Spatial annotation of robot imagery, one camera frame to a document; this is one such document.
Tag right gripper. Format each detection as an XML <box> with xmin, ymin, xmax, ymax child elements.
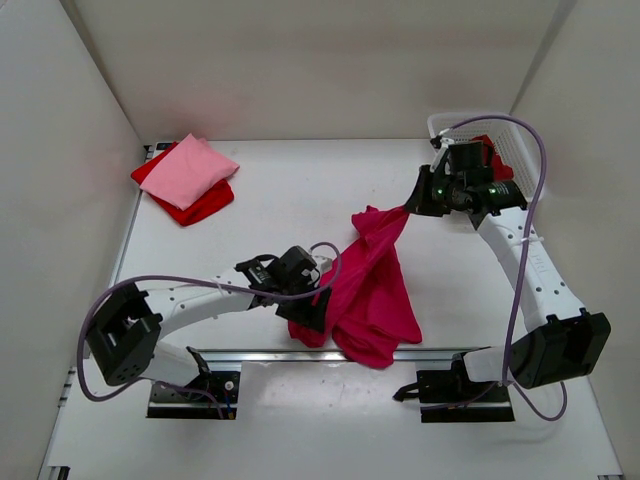
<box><xmin>404</xmin><ymin>167</ymin><xmax>464</xmax><ymax>219</ymax></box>

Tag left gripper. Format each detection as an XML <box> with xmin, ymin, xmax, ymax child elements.
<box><xmin>276</xmin><ymin>275</ymin><xmax>333</xmax><ymax>332</ymax></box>

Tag magenta t shirt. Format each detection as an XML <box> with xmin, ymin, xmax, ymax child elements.
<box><xmin>288</xmin><ymin>206</ymin><xmax>422</xmax><ymax>369</ymax></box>

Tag red t shirt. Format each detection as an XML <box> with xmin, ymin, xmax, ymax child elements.
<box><xmin>130</xmin><ymin>142</ymin><xmax>235</xmax><ymax>227</ymax></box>

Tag pink t shirt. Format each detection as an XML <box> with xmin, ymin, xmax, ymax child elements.
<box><xmin>140</xmin><ymin>134</ymin><xmax>239</xmax><ymax>211</ymax></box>

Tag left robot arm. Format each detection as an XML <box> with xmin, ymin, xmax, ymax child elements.
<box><xmin>84</xmin><ymin>246</ymin><xmax>340</xmax><ymax>398</ymax></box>

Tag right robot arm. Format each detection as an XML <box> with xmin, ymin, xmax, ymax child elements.
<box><xmin>404</xmin><ymin>137</ymin><xmax>611</xmax><ymax>401</ymax></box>

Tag dark red clothes in basket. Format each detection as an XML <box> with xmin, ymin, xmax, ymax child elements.
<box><xmin>472</xmin><ymin>135</ymin><xmax>514</xmax><ymax>181</ymax></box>

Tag white plastic basket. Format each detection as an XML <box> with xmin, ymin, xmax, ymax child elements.
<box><xmin>427</xmin><ymin>111</ymin><xmax>540</xmax><ymax>201</ymax></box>

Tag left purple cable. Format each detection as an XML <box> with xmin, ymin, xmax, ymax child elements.
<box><xmin>75</xmin><ymin>242</ymin><xmax>344</xmax><ymax>419</ymax></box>

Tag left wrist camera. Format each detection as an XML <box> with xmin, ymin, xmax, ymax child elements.
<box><xmin>311</xmin><ymin>253</ymin><xmax>333</xmax><ymax>274</ymax></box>

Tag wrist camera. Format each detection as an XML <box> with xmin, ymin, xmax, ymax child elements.
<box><xmin>430</xmin><ymin>128</ymin><xmax>455</xmax><ymax>176</ymax></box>
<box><xmin>311</xmin><ymin>253</ymin><xmax>333</xmax><ymax>274</ymax></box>

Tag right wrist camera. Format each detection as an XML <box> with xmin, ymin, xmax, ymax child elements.
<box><xmin>430</xmin><ymin>128</ymin><xmax>455</xmax><ymax>176</ymax></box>

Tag aluminium table rail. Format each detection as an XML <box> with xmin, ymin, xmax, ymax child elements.
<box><xmin>199</xmin><ymin>349</ymin><xmax>464</xmax><ymax>363</ymax></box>

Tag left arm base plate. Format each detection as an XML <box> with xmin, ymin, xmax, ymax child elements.
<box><xmin>146</xmin><ymin>362</ymin><xmax>241</xmax><ymax>421</ymax></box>

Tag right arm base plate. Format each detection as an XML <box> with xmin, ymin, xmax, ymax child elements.
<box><xmin>416</xmin><ymin>370</ymin><xmax>515</xmax><ymax>424</ymax></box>

